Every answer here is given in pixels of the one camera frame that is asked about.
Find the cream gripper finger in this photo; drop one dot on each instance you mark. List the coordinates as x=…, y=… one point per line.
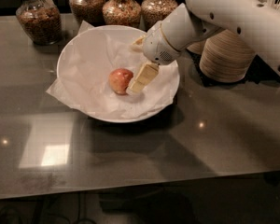
x=137, y=45
x=147, y=72

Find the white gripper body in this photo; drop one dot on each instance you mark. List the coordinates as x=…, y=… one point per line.
x=156, y=47

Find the red yellow apple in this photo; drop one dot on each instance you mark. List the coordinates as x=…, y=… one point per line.
x=119, y=80

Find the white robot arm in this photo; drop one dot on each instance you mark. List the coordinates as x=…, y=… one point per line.
x=195, y=20

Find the white bowl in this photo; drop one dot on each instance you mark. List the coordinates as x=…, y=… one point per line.
x=84, y=66

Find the glass jar tan cereal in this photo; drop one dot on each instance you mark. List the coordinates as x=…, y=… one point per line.
x=156, y=10

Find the glass jar colourful cereal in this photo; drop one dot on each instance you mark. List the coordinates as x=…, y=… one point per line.
x=122, y=12

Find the rear stack paper bowls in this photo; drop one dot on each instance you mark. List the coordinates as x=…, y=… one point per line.
x=197, y=47

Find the stack paper bowls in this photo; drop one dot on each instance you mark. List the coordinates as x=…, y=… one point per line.
x=197, y=47
x=226, y=58

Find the white paper liner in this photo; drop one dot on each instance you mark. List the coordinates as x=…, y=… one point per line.
x=93, y=87

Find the glass jar brown cereal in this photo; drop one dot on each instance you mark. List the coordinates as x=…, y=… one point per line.
x=90, y=11

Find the front stack paper bowls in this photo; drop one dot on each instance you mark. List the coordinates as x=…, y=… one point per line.
x=226, y=58

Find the glass jar dark cereal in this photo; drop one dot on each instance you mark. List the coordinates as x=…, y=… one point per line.
x=40, y=20

